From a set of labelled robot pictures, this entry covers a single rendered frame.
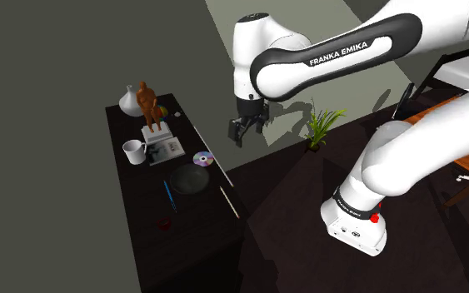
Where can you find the short pale pencil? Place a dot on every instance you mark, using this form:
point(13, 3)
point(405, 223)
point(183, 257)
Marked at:
point(229, 202)

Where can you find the green potted plant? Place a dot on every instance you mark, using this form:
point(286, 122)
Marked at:
point(321, 126)

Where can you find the dark robot stand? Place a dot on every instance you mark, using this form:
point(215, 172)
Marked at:
point(295, 243)

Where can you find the blue pen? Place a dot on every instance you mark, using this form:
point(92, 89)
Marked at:
point(170, 196)

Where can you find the grey picture book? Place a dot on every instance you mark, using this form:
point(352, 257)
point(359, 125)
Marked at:
point(169, 149)

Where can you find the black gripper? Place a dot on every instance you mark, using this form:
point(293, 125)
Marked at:
point(249, 108)

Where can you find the black monitor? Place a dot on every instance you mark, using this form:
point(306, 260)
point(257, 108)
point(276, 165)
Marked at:
point(404, 103)

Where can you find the dark wooden table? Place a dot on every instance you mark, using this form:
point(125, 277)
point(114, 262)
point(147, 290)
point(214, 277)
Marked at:
point(193, 251)

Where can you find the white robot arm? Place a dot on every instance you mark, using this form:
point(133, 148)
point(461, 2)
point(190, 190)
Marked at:
point(396, 154)

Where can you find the colourful ball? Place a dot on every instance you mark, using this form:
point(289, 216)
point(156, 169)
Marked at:
point(163, 113)

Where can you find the white bed with black frame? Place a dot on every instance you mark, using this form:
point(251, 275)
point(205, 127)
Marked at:
point(465, 71)

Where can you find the white mug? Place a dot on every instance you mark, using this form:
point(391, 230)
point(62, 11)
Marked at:
point(135, 152)

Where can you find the white vase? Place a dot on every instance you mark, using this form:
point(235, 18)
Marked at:
point(129, 104)

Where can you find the black bowl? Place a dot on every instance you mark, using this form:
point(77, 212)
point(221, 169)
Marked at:
point(190, 179)

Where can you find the orange figure on white base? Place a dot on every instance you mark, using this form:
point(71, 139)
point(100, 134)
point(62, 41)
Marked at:
point(149, 106)

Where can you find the shiny disc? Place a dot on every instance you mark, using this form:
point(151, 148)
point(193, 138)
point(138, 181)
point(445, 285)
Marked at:
point(203, 158)

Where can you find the long white stick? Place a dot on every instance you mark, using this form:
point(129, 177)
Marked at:
point(214, 157)

